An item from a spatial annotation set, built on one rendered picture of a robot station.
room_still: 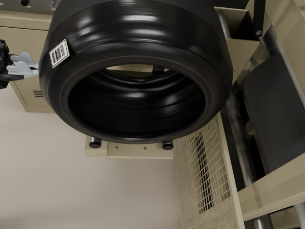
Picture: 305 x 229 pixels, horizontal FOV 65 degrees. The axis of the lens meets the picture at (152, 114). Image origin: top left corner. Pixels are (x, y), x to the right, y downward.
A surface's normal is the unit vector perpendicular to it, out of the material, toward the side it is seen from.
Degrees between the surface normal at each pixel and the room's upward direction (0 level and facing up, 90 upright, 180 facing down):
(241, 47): 90
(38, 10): 90
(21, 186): 0
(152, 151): 0
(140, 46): 79
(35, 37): 90
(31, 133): 0
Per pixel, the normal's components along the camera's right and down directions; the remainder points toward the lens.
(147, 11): 0.14, -0.29
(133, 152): 0.14, -0.53
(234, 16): 0.03, 0.85
